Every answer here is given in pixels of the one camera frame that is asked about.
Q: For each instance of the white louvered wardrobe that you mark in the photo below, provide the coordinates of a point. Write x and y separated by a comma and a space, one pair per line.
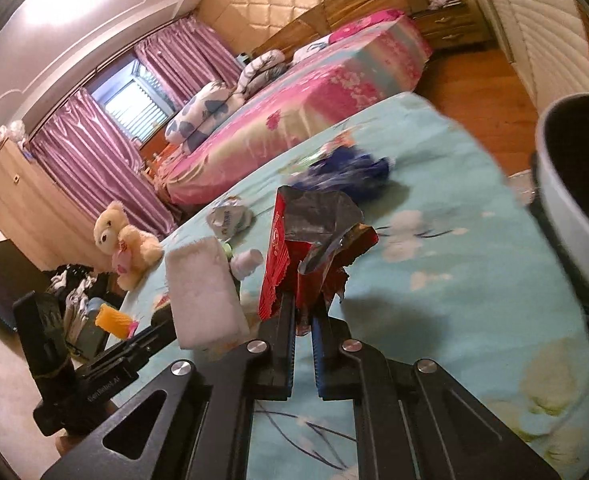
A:
546, 43

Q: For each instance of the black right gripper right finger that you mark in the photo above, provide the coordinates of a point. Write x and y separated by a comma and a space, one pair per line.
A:
415, 421

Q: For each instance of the pink curtain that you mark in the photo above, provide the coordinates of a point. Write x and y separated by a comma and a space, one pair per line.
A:
185, 56
86, 154

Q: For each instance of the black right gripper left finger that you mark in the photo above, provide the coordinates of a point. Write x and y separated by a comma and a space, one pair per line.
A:
192, 421

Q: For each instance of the blue white folded quilt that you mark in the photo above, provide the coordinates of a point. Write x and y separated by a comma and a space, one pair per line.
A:
202, 115

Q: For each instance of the light wooden cabinet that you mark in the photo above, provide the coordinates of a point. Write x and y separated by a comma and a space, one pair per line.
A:
40, 219

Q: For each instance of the white styrofoam block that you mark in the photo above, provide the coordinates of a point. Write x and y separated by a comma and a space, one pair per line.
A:
205, 303

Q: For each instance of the blue plastic bag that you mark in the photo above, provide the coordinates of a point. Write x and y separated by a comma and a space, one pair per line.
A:
360, 175

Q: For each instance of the small white bottle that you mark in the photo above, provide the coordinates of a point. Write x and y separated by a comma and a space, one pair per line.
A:
245, 263

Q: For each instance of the wooden headboard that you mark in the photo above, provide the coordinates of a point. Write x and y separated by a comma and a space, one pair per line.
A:
328, 16

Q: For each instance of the pink floral bed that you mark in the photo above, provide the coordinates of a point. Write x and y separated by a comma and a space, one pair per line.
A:
330, 86

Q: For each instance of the pink curtain left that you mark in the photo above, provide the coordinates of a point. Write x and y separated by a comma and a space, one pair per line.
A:
86, 154

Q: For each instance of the pink curtain right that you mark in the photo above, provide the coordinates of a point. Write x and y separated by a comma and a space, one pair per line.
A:
185, 56

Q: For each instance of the wooden nightstand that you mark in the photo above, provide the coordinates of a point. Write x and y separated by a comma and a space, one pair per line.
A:
451, 27

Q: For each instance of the cream teddy bear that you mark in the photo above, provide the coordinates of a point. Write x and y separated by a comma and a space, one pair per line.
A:
132, 251

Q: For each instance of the pink pillow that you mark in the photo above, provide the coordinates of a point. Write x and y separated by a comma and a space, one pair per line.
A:
349, 30

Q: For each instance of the grey white folded quilt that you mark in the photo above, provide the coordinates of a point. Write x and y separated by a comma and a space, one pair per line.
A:
260, 72

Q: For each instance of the crumpled white wrapper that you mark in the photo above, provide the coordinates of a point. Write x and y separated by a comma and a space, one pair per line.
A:
229, 217

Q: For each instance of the red snack bag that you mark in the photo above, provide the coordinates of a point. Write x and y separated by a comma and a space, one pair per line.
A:
314, 236

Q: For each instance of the teal floral bed sheet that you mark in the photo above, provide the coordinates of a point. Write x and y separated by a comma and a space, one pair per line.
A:
461, 275

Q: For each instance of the window with blinds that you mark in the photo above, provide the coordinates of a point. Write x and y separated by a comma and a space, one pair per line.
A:
133, 98

